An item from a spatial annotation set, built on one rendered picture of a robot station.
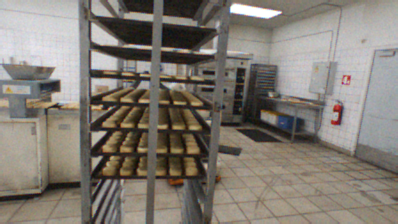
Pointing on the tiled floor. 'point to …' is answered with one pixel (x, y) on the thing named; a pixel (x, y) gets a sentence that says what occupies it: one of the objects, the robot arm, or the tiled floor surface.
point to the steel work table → (295, 114)
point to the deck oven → (237, 64)
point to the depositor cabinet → (23, 156)
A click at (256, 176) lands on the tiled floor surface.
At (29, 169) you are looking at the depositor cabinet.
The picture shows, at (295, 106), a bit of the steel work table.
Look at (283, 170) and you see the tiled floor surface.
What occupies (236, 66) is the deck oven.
